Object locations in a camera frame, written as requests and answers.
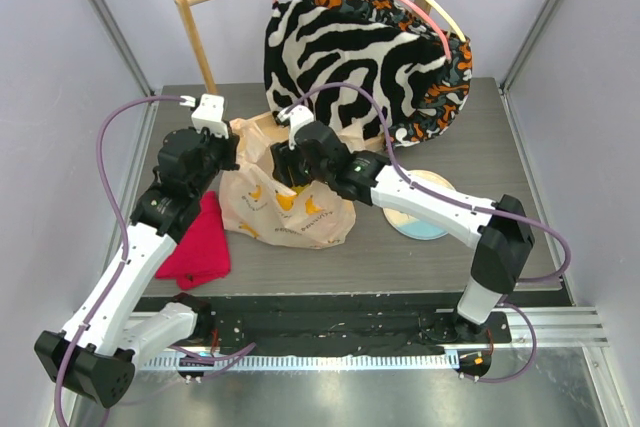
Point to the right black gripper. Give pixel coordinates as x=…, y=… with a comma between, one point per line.
x=282, y=164

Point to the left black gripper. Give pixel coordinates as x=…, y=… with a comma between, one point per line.
x=228, y=144

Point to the banana print plastic bag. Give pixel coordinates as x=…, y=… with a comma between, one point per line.
x=253, y=203

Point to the green starfruit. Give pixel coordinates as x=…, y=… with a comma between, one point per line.
x=302, y=190

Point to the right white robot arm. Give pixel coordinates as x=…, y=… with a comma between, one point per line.
x=497, y=232

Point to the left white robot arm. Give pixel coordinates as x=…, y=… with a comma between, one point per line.
x=95, y=354

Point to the zebra print garment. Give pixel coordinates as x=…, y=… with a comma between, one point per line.
x=355, y=70

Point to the red cloth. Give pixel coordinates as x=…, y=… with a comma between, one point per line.
x=203, y=254

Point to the fruit plate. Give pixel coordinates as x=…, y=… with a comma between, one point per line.
x=410, y=226

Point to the orange camouflage garment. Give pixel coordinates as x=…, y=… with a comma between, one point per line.
x=446, y=90

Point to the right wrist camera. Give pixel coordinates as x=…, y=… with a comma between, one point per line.
x=294, y=117

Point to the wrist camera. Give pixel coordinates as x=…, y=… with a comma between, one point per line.
x=207, y=114
x=294, y=117

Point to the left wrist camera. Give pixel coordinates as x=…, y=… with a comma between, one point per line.
x=207, y=114

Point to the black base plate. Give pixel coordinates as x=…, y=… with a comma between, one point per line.
x=327, y=325

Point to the slotted cable duct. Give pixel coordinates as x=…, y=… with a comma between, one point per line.
x=174, y=361

